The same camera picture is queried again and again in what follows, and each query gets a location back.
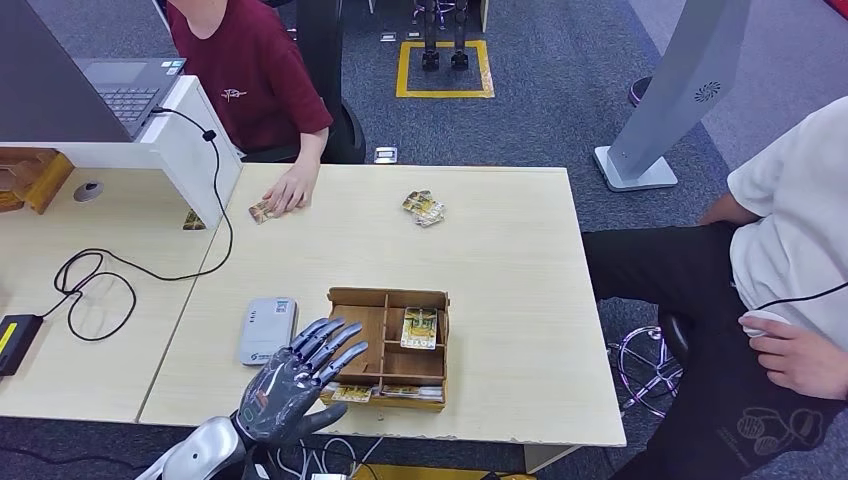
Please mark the dark round floor base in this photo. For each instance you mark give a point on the dark round floor base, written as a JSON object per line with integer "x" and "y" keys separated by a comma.
{"x": 639, "y": 91}

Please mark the wooden compartment organizer box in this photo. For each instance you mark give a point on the wooden compartment organizer box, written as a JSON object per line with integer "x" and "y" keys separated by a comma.
{"x": 397, "y": 371}

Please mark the chrome chair base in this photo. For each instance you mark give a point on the chrome chair base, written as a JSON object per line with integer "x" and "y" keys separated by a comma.
{"x": 639, "y": 371}

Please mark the black power adapter yellow label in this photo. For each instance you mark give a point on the black power adapter yellow label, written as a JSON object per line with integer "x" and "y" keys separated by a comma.
{"x": 16, "y": 339}

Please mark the dark gold card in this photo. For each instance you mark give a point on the dark gold card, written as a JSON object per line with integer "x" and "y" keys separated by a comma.
{"x": 193, "y": 221}

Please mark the brown gold ID card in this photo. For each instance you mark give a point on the brown gold ID card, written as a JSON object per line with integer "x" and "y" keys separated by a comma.
{"x": 258, "y": 212}

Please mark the black robot leg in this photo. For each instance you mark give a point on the black robot leg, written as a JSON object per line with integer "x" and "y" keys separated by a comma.
{"x": 430, "y": 40}
{"x": 460, "y": 40}

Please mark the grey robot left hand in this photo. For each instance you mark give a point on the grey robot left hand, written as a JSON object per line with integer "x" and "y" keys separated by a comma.
{"x": 278, "y": 404}

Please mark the small silver floor socket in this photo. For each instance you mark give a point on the small silver floor socket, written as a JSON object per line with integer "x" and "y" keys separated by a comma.
{"x": 414, "y": 35}
{"x": 388, "y": 38}

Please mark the white desk divider shelf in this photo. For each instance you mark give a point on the white desk divider shelf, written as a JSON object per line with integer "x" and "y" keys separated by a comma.
{"x": 185, "y": 152}

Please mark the upright gold room key card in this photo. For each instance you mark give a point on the upright gold room key card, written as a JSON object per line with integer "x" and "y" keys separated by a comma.
{"x": 418, "y": 328}

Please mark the brown wooden box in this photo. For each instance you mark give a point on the brown wooden box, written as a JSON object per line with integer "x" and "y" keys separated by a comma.
{"x": 30, "y": 177}

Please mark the white handheld remote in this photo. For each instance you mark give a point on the white handheld remote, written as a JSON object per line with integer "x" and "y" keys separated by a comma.
{"x": 762, "y": 318}

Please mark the person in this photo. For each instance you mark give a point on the person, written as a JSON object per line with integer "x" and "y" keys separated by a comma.
{"x": 795, "y": 232}
{"x": 245, "y": 73}

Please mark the grey kiosk stand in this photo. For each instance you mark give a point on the grey kiosk stand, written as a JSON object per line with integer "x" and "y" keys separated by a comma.
{"x": 682, "y": 79}

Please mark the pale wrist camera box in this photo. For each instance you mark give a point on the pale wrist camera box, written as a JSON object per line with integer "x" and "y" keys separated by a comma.
{"x": 329, "y": 477}

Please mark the person's left hand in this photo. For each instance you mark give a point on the person's left hand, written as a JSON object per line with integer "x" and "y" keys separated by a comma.
{"x": 808, "y": 361}
{"x": 291, "y": 192}

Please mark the dark grey laptop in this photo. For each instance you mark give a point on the dark grey laptop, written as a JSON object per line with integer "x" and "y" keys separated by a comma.
{"x": 40, "y": 79}

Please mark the person's right forearm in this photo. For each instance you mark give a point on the person's right forearm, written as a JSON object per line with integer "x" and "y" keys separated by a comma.
{"x": 725, "y": 210}

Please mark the black office chair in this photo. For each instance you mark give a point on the black office chair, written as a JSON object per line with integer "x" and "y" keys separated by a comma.
{"x": 344, "y": 139}

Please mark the stacked white key cards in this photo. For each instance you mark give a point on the stacked white key cards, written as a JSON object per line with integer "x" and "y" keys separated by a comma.
{"x": 411, "y": 391}

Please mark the person's left forearm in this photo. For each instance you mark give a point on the person's left forearm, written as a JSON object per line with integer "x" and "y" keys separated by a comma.
{"x": 311, "y": 149}

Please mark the grey white card reader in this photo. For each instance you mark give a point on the grey white card reader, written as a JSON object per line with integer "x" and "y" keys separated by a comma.
{"x": 265, "y": 331}

